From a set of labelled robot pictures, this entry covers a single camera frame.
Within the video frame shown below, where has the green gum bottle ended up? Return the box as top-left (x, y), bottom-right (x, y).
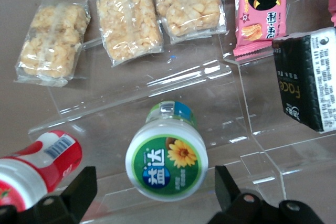
top-left (124, 100), bottom-right (209, 202)

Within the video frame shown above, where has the small black box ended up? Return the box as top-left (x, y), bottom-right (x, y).
top-left (271, 26), bottom-right (336, 133)

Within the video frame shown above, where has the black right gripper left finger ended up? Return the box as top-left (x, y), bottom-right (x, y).
top-left (0, 165), bottom-right (98, 224)

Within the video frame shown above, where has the red gum bottle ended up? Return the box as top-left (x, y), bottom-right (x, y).
top-left (0, 129), bottom-right (83, 213)

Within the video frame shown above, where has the clear acrylic stepped stand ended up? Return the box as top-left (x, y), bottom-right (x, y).
top-left (27, 0), bottom-right (263, 222)
top-left (217, 0), bottom-right (336, 201)

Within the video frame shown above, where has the clear rice crisp bag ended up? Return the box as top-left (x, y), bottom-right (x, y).
top-left (154, 0), bottom-right (228, 45)
top-left (94, 0), bottom-right (165, 68)
top-left (14, 0), bottom-right (92, 88)

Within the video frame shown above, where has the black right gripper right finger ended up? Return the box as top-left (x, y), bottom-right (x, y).
top-left (207, 165), bottom-right (326, 224)

